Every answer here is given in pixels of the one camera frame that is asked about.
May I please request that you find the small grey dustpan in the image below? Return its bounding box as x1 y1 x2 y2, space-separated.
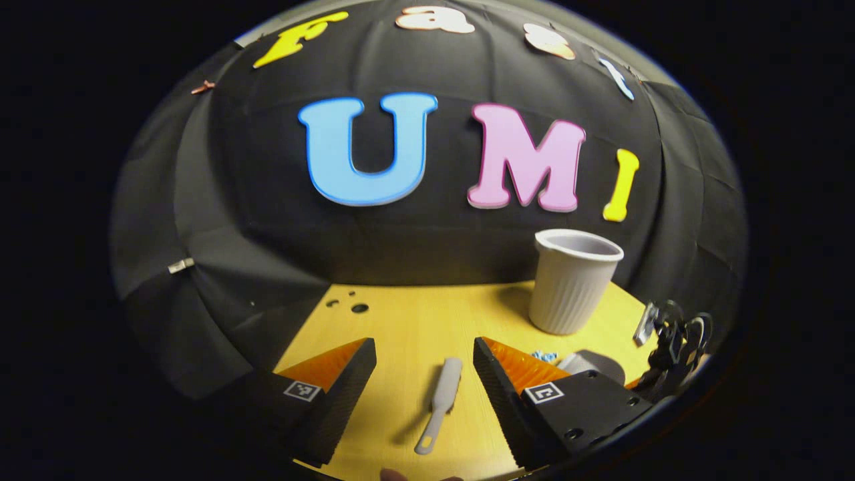
556 349 627 388

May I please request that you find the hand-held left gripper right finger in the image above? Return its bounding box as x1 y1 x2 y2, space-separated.
472 335 657 472

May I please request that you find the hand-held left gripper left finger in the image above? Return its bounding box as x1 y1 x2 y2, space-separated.
257 337 378 468

